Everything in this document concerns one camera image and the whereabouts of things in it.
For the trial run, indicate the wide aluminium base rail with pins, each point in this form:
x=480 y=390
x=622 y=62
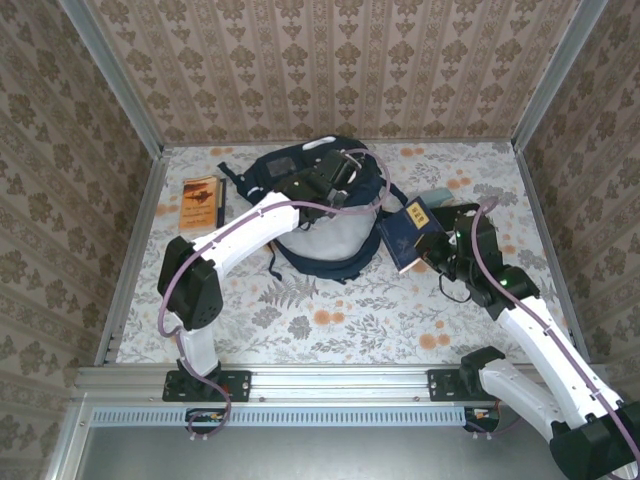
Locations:
x=340 y=382

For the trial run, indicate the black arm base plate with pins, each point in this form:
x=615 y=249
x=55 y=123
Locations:
x=440 y=385
x=235 y=386

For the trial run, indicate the light blue eraser block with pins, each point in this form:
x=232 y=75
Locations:
x=442 y=195

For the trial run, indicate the thin aluminium rail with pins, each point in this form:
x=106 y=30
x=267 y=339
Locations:
x=450 y=142

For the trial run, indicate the navy blue backpack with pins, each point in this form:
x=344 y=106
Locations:
x=325 y=250

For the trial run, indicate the white floral tablecloth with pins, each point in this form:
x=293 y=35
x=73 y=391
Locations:
x=350 y=340

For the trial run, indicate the aluminium table side rail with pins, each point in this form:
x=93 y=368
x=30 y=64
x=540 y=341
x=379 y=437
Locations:
x=134 y=250
x=549 y=250

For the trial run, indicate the black pencil case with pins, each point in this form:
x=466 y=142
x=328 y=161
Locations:
x=450 y=210

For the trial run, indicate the orange paperback book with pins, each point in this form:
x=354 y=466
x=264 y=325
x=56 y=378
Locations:
x=199 y=205

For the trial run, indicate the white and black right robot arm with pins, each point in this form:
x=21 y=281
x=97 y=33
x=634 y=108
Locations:
x=545 y=365

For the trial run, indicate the aluminium frame post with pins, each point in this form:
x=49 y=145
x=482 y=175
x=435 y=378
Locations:
x=556 y=75
x=114 y=75

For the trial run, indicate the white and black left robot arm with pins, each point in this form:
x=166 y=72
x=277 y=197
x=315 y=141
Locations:
x=250 y=230

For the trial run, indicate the grey metal panel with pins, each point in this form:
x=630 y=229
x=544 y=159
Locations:
x=325 y=455

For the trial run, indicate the navy book with yellow label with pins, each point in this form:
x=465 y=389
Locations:
x=400 y=240

